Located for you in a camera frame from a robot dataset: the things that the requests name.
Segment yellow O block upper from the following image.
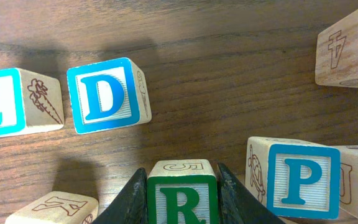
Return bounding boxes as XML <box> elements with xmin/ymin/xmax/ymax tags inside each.
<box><xmin>5</xmin><ymin>191</ymin><xmax>99</xmax><ymax>224</ymax></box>

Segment blue D block right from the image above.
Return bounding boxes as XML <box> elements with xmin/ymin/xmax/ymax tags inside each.
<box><xmin>314</xmin><ymin>10</ymin><xmax>358</xmax><ymax>88</ymax></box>

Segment blue 2 block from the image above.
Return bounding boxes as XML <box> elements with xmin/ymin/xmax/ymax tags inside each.
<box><xmin>0</xmin><ymin>68</ymin><xmax>65</xmax><ymax>137</ymax></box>

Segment blue P block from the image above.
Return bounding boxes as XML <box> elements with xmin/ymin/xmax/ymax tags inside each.
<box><xmin>244</xmin><ymin>136</ymin><xmax>341</xmax><ymax>219</ymax></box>

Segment green R block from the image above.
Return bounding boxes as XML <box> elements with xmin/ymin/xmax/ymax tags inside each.
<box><xmin>147</xmin><ymin>159</ymin><xmax>219</xmax><ymax>224</ymax></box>

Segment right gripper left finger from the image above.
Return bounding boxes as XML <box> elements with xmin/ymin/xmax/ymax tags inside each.
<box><xmin>92</xmin><ymin>167</ymin><xmax>149</xmax><ymax>224</ymax></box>

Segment blue d block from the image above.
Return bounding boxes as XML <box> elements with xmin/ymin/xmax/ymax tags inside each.
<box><xmin>67</xmin><ymin>57</ymin><xmax>152</xmax><ymax>134</ymax></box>
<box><xmin>314</xmin><ymin>10</ymin><xmax>358</xmax><ymax>88</ymax></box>

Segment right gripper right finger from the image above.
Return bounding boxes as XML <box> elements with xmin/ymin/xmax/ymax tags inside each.
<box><xmin>218</xmin><ymin>163</ymin><xmax>285</xmax><ymax>224</ymax></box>

